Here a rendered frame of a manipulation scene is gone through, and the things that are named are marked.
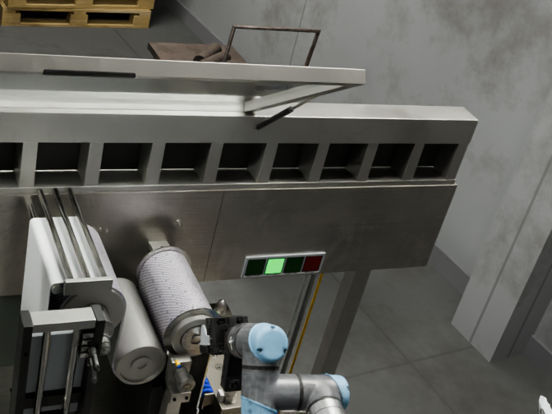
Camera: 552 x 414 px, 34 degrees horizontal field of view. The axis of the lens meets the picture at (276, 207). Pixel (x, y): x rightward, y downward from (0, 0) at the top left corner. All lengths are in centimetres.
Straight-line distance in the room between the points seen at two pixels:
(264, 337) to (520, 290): 264
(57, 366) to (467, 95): 327
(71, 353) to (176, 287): 38
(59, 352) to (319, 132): 89
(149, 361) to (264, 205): 54
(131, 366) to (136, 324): 10
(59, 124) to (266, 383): 75
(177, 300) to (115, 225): 28
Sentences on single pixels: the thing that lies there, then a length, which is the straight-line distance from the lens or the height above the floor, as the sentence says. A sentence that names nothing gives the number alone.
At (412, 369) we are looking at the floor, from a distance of 429.
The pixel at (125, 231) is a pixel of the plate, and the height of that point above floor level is 132.
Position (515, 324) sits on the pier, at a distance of 445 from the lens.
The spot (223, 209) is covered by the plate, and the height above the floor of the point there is 138.
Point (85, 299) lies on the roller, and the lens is 196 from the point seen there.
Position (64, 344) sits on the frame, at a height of 135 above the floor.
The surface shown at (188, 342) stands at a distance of 212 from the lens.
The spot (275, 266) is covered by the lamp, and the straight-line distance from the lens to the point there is 253.
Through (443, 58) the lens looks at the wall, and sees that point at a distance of 491.
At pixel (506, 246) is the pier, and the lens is 432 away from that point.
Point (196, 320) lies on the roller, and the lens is 208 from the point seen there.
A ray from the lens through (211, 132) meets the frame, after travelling 221.
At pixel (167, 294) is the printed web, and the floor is 130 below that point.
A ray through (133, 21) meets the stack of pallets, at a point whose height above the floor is 5.
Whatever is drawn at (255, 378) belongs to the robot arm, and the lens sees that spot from 180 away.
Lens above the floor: 261
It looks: 31 degrees down
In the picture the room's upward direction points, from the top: 15 degrees clockwise
